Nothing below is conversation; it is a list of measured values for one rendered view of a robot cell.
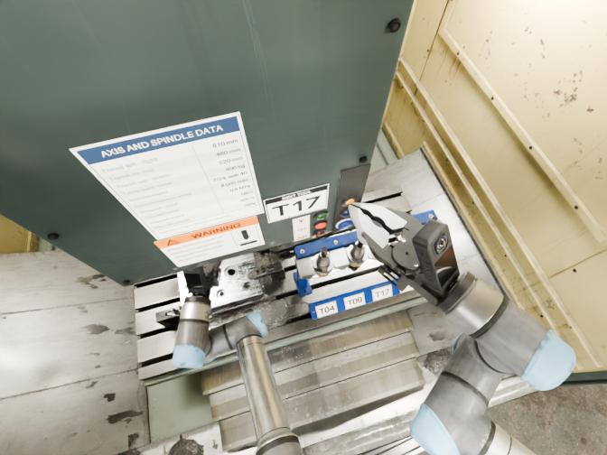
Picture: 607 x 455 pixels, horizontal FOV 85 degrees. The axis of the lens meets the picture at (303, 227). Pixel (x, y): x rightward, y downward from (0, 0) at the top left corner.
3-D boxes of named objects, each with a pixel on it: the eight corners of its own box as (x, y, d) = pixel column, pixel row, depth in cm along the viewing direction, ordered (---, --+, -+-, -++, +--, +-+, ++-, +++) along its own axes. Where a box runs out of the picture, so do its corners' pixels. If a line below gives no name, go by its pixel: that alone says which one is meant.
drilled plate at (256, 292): (264, 296, 125) (262, 292, 121) (187, 319, 122) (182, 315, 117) (251, 243, 135) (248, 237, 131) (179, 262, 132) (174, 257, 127)
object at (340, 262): (351, 267, 101) (351, 266, 101) (335, 272, 101) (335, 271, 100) (344, 247, 105) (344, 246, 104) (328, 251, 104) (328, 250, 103)
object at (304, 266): (317, 277, 100) (317, 276, 100) (300, 282, 100) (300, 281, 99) (311, 256, 103) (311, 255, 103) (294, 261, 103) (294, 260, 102)
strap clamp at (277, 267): (285, 278, 132) (283, 265, 119) (253, 287, 131) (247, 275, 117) (283, 271, 134) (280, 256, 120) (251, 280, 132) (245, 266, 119)
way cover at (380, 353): (428, 381, 140) (442, 379, 126) (217, 451, 130) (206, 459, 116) (399, 311, 153) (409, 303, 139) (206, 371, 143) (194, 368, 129)
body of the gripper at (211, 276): (197, 266, 98) (189, 308, 92) (187, 256, 90) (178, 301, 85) (222, 267, 98) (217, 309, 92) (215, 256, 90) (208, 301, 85)
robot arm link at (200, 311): (174, 318, 83) (207, 319, 82) (178, 299, 85) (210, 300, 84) (185, 323, 89) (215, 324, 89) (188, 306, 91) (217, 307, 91)
